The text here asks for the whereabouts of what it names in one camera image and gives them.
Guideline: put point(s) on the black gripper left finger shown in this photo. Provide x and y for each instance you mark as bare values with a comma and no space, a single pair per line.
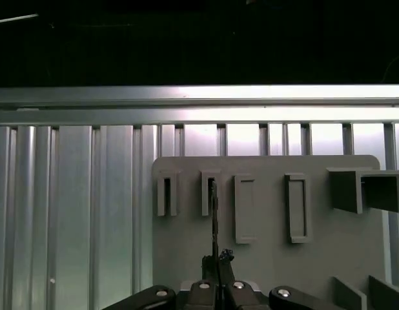
196,297

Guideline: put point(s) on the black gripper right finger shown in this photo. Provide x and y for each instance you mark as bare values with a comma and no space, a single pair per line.
241,297

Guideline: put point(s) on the green RAM stick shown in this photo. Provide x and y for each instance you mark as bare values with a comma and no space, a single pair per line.
215,219

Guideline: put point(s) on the grey parts rack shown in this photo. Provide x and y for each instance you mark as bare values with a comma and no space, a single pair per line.
270,258

